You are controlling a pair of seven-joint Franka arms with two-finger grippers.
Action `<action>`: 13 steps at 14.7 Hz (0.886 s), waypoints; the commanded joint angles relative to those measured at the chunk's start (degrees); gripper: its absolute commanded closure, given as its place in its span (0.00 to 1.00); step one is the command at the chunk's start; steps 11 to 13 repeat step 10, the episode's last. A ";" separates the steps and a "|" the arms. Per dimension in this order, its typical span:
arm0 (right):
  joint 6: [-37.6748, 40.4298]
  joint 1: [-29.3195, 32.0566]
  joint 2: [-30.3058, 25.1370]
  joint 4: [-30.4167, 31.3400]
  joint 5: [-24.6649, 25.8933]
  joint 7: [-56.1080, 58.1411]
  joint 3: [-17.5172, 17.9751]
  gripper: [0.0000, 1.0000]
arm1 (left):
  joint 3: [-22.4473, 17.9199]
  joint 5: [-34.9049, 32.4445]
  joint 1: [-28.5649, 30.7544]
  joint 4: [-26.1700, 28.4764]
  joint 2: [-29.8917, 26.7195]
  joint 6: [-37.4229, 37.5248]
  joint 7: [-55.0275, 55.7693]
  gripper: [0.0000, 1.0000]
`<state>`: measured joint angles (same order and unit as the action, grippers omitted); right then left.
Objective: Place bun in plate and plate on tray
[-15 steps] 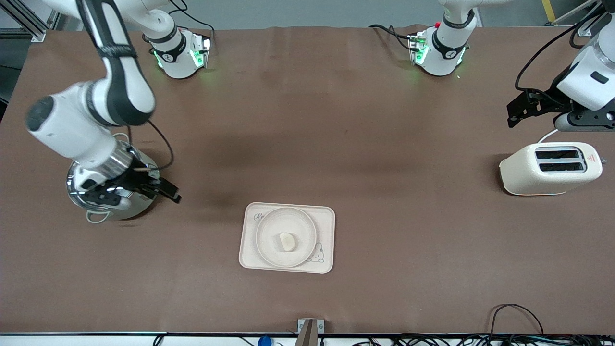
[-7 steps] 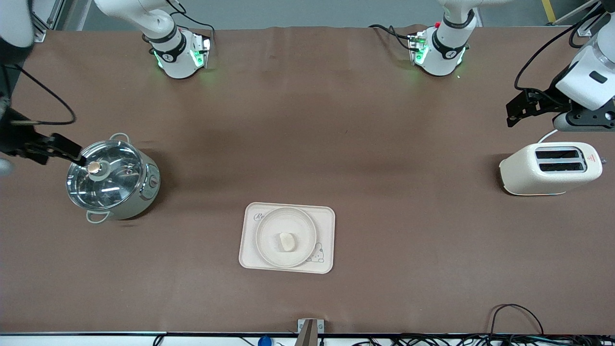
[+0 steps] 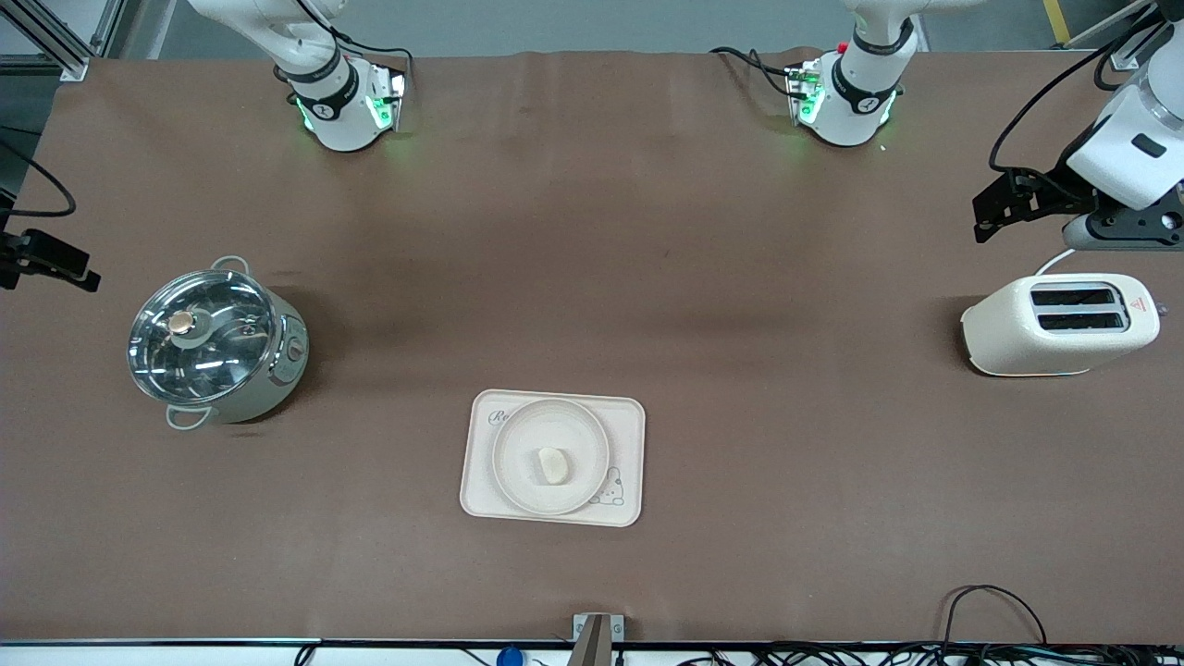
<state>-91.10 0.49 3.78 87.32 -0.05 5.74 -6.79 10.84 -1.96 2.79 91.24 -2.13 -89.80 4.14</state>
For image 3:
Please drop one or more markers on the grey metal camera bracket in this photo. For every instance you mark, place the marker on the grey metal camera bracket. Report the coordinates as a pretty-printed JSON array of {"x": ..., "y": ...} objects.
[{"x": 597, "y": 638}]

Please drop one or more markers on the glass pot lid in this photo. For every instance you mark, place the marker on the glass pot lid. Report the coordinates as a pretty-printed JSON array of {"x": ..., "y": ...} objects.
[{"x": 199, "y": 338}]

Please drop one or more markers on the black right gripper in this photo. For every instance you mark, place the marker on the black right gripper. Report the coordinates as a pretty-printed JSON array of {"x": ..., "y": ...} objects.
[{"x": 28, "y": 251}]

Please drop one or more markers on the round cream plate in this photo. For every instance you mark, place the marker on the round cream plate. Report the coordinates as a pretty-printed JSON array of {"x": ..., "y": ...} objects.
[{"x": 518, "y": 462}]

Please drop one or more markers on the cream two-slot toaster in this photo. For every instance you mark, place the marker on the cream two-slot toaster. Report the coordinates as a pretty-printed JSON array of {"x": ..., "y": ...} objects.
[{"x": 1017, "y": 333}]

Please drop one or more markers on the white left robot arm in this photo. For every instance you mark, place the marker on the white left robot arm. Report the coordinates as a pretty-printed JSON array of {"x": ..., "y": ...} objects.
[{"x": 851, "y": 111}]

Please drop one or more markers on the steel electric cooking pot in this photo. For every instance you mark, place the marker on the steel electric cooking pot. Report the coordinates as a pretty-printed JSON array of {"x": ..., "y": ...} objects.
[{"x": 277, "y": 370}]

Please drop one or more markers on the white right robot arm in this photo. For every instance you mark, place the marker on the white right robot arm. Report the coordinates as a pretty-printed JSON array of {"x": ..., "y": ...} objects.
[{"x": 342, "y": 120}]

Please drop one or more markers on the aluminium frame profile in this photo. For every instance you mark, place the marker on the aluminium frame profile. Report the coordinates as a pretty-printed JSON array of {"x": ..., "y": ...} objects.
[
  {"x": 1133, "y": 42},
  {"x": 55, "y": 42}
]

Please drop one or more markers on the brown table mat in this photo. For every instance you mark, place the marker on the brown table mat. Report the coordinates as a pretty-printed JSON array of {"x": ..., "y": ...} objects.
[{"x": 740, "y": 231}]

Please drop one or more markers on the blue round cap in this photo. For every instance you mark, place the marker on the blue round cap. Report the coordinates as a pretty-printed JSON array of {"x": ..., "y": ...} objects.
[{"x": 510, "y": 658}]

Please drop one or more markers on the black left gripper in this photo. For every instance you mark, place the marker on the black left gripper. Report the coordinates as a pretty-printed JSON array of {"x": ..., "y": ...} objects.
[{"x": 1052, "y": 191}]

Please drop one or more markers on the white steamed bun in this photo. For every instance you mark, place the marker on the white steamed bun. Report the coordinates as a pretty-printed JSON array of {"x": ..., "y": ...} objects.
[{"x": 553, "y": 466}]

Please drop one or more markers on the cream rabbit print tray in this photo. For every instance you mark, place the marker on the cream rabbit print tray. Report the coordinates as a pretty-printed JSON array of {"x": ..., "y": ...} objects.
[{"x": 476, "y": 504}]

